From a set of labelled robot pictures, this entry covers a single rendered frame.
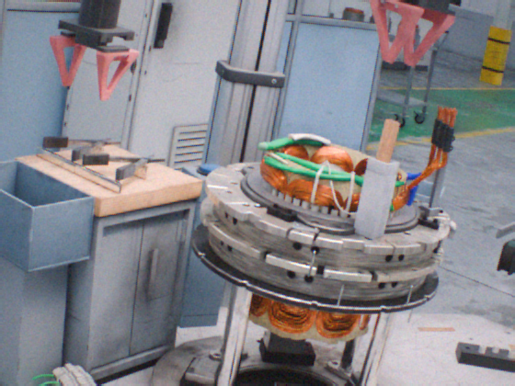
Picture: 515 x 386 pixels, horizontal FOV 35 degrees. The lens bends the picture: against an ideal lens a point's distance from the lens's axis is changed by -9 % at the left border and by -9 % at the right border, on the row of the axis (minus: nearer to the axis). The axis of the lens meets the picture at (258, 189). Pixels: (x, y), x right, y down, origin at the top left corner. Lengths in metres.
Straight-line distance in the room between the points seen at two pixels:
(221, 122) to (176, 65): 1.87
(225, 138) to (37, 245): 0.60
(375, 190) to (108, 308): 0.40
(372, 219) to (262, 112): 0.59
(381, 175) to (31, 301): 0.46
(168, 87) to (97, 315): 2.31
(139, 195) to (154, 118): 2.27
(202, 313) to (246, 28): 0.49
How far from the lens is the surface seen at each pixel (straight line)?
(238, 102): 1.52
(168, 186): 1.16
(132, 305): 1.20
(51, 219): 1.03
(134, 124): 3.32
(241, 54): 1.52
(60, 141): 1.21
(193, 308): 1.41
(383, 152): 0.98
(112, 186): 1.10
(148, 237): 1.17
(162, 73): 3.35
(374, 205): 0.99
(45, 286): 1.09
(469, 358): 1.50
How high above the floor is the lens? 1.39
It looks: 16 degrees down
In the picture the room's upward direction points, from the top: 11 degrees clockwise
